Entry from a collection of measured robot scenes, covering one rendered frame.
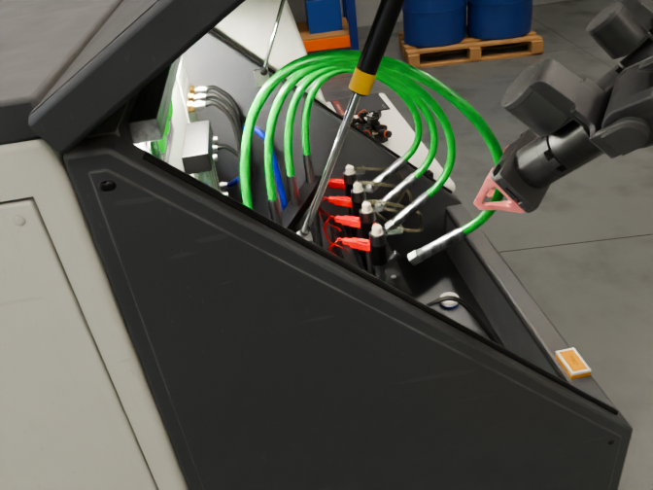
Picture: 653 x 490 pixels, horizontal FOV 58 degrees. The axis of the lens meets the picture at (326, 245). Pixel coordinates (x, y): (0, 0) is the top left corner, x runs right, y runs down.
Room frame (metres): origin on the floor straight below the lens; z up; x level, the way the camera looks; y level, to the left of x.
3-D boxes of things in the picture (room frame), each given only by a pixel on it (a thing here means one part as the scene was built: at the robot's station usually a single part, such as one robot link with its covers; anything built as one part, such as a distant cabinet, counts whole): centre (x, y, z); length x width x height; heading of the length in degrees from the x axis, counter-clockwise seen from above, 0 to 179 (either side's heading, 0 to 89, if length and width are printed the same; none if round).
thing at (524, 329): (0.85, -0.32, 0.87); 0.62 x 0.04 x 0.16; 5
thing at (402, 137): (1.54, -0.17, 0.97); 0.70 x 0.22 x 0.03; 5
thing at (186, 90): (1.04, 0.20, 1.20); 0.13 x 0.03 x 0.31; 5
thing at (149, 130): (0.80, 0.18, 1.43); 0.54 x 0.03 x 0.02; 5
